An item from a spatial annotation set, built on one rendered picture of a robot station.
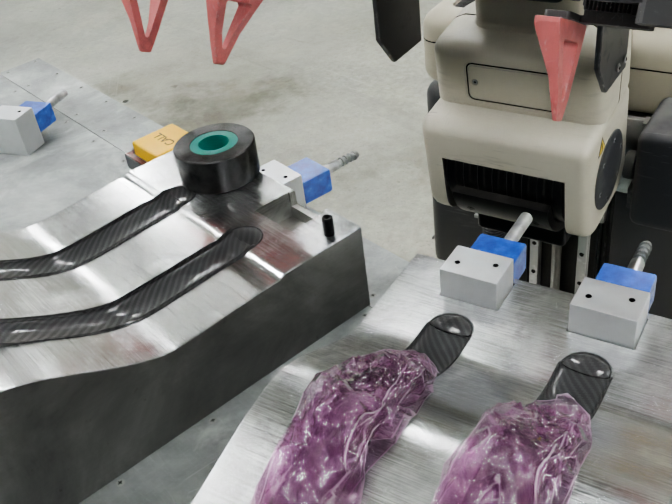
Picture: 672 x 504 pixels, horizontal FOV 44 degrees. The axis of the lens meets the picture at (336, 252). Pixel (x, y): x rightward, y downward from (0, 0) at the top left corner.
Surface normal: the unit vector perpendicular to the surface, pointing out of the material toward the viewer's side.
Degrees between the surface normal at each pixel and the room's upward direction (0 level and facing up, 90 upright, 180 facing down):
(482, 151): 98
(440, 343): 2
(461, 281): 90
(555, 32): 84
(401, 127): 0
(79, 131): 0
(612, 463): 25
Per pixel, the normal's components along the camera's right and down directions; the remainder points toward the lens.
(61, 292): 0.18, -0.91
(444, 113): -0.19, -0.71
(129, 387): 0.66, 0.39
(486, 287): -0.51, 0.56
